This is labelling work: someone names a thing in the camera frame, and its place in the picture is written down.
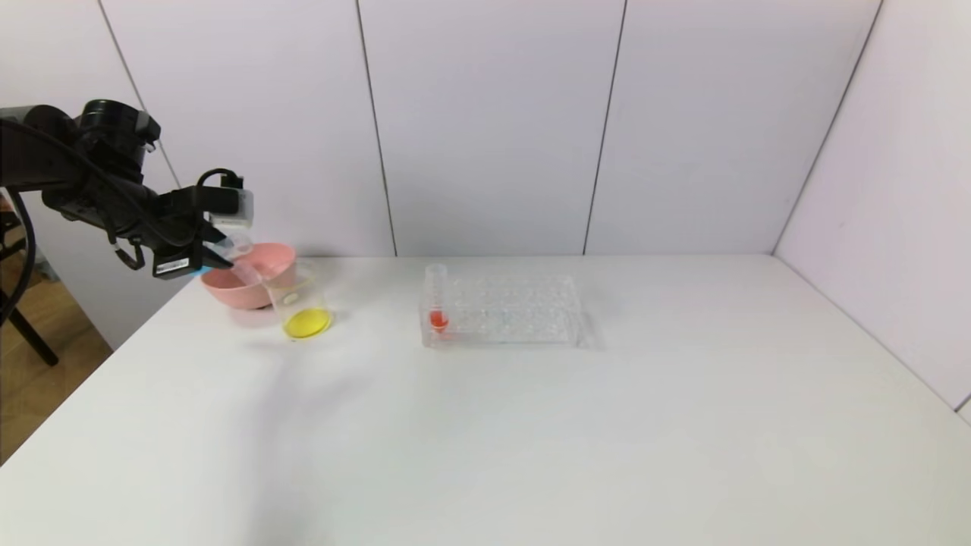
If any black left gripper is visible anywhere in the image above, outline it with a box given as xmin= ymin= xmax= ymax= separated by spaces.
xmin=123 ymin=187 xmax=234 ymax=279

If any blue pigment test tube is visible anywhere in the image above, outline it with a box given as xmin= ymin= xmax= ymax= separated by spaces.
xmin=199 ymin=234 xmax=255 ymax=272

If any clear glass beaker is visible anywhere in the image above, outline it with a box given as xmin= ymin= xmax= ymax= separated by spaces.
xmin=262 ymin=262 xmax=335 ymax=341

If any red pigment test tube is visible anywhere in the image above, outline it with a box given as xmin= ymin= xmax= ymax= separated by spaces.
xmin=426 ymin=264 xmax=451 ymax=334

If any clear acrylic test tube rack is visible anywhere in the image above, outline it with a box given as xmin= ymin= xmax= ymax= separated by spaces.
xmin=420 ymin=273 xmax=583 ymax=348

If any pink bowl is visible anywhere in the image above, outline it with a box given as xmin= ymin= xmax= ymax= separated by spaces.
xmin=200 ymin=243 xmax=298 ymax=311

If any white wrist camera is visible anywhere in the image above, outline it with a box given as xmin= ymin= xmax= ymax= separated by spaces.
xmin=209 ymin=176 xmax=254 ymax=230

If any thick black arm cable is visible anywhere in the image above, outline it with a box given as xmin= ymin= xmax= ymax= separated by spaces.
xmin=0 ymin=190 xmax=37 ymax=327

